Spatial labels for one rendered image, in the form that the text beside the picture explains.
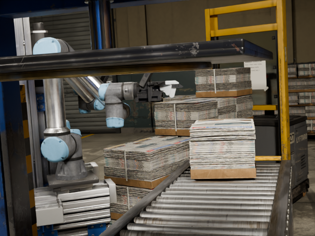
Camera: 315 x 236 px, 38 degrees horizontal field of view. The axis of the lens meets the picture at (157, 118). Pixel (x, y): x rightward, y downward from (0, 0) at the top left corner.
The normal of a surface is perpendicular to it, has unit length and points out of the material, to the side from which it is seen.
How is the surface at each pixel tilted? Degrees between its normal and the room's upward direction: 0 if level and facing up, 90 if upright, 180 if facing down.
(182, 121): 90
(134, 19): 90
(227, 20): 90
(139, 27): 90
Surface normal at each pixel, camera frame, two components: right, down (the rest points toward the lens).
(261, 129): -0.59, 0.11
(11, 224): -0.29, 0.11
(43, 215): 0.29, 0.07
